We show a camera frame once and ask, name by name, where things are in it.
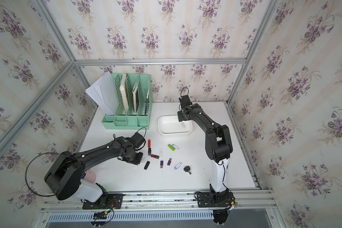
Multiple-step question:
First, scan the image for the black usb drive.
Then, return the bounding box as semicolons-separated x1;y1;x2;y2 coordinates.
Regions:
144;161;150;170

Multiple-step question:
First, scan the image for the white storage box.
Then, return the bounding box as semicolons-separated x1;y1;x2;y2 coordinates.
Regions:
158;116;193;137

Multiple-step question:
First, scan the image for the lilac white usb drive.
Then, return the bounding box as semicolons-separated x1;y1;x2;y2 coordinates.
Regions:
174;162;182;170

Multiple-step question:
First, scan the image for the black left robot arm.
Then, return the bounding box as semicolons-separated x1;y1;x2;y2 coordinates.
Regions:
44;132;146;203

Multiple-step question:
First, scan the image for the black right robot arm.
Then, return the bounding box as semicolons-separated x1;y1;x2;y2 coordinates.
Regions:
178;95;233;193

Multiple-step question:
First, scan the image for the red swivel usb drive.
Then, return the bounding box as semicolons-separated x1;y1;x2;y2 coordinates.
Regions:
151;154;160;159

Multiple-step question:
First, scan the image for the brown edge book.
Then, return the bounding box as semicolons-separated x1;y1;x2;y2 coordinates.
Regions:
132;83;139;113

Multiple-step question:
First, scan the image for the green desk file organizer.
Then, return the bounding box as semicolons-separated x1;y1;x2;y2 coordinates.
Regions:
102;73;154;130

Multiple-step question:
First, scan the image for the white paper stack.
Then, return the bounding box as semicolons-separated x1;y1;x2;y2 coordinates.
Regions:
85;72;118;116

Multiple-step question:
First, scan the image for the black round key fob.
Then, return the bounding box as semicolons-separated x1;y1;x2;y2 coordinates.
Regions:
183;166;192;175

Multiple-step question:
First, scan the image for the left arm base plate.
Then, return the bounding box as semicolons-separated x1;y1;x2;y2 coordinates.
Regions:
82;194;124;210

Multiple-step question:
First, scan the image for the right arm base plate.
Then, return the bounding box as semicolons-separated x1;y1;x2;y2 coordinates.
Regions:
194;191;236;208

